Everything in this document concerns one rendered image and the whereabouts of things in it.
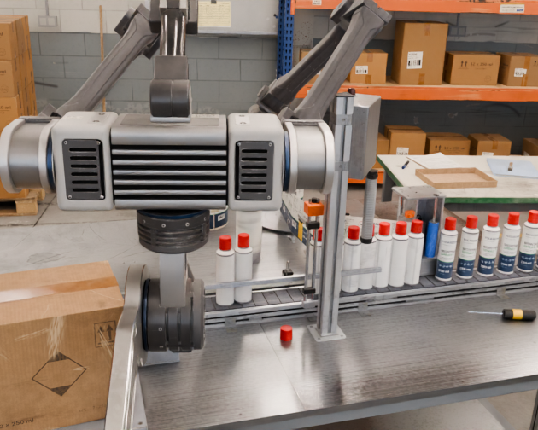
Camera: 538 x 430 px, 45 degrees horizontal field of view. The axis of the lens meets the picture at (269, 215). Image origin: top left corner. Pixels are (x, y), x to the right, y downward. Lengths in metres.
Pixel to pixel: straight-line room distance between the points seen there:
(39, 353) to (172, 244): 0.40
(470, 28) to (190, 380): 5.39
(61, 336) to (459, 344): 1.06
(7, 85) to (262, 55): 2.38
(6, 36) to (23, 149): 3.77
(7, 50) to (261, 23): 2.26
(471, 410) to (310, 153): 1.74
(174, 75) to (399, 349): 1.01
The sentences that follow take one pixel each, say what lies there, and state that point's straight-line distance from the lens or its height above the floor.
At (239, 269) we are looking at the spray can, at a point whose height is 0.99.
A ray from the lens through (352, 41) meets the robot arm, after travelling 1.49.
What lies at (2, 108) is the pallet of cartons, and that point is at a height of 0.81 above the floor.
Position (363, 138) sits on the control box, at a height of 1.39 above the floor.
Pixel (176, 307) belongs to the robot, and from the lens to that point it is 1.26.
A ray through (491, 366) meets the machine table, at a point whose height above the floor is 0.83.
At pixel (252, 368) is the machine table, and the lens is 1.71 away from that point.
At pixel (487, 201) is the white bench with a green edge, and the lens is 3.28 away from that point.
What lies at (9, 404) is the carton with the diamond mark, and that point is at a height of 0.93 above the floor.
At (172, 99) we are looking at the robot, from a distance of 1.16.
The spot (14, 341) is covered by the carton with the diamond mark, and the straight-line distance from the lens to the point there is 1.41.
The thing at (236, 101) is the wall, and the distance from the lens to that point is 6.28.
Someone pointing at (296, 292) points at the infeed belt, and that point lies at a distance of 1.98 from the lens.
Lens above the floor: 1.78
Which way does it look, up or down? 21 degrees down
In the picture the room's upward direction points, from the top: 2 degrees clockwise
